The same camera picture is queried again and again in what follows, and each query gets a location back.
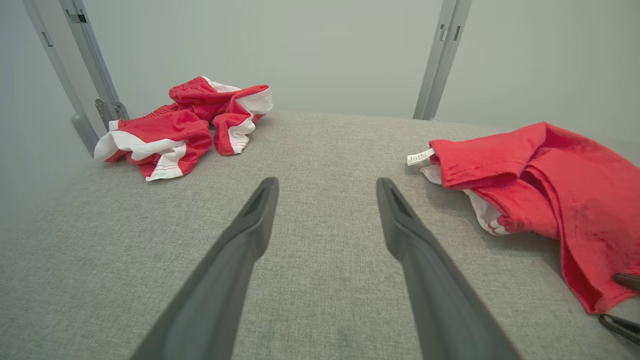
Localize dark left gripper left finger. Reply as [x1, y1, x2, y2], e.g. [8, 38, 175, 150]
[130, 176, 280, 360]

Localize grey metal partition post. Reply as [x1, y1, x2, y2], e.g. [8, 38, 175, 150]
[22, 0, 130, 157]
[413, 0, 473, 121]

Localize red basketball jersey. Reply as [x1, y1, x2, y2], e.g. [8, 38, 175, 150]
[407, 121, 640, 315]

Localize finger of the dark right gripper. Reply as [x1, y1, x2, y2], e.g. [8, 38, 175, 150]
[612, 273, 640, 293]
[599, 314, 640, 346]

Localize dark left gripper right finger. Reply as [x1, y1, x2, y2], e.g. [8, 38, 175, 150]
[376, 178, 521, 360]

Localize grey tube foot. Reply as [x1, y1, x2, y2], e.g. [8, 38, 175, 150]
[71, 112, 101, 157]

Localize red white-striped shorts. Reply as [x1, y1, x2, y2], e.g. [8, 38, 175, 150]
[94, 76, 274, 182]

